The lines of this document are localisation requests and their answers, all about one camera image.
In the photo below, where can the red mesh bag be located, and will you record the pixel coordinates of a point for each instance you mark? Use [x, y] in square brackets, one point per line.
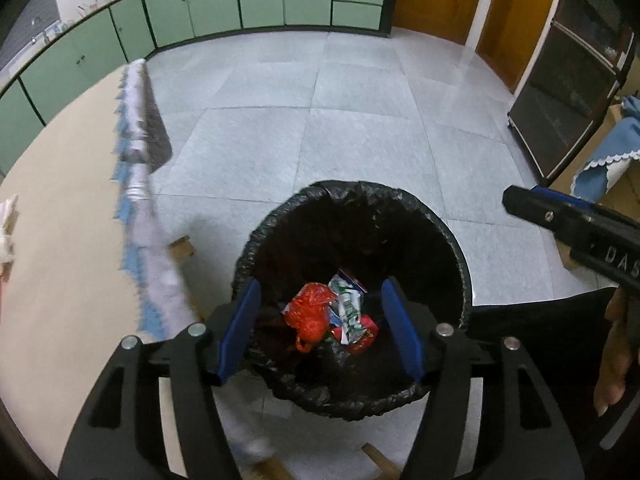
[310, 310]

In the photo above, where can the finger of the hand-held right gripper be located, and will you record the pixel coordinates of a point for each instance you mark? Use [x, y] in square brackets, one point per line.
[545, 212]

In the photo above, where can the white and green wrapper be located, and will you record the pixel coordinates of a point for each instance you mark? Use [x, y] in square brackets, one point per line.
[347, 310]

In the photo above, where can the blue cloth with white edge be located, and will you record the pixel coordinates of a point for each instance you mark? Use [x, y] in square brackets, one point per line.
[615, 140]

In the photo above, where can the black lined trash bin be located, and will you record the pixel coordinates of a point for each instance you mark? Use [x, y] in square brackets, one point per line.
[350, 230]

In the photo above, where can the wooden table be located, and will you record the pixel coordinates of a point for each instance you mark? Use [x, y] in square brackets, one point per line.
[182, 247]

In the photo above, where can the person's right hand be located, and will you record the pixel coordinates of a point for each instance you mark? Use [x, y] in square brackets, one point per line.
[612, 360]

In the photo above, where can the dark glass cabinet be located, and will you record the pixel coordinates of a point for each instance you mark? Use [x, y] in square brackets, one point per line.
[565, 85]

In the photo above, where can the beige tablecloth with scalloped edge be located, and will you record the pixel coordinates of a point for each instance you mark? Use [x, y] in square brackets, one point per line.
[65, 210]

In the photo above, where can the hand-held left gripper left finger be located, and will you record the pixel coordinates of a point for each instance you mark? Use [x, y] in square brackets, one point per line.
[240, 330]

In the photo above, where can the red snack packet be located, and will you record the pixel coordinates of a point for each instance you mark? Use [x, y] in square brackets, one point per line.
[367, 330]

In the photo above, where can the white crumpled tissue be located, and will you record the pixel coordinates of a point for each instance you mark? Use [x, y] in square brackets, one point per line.
[7, 230]

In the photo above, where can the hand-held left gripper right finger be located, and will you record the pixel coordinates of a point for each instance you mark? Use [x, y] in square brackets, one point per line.
[402, 330]

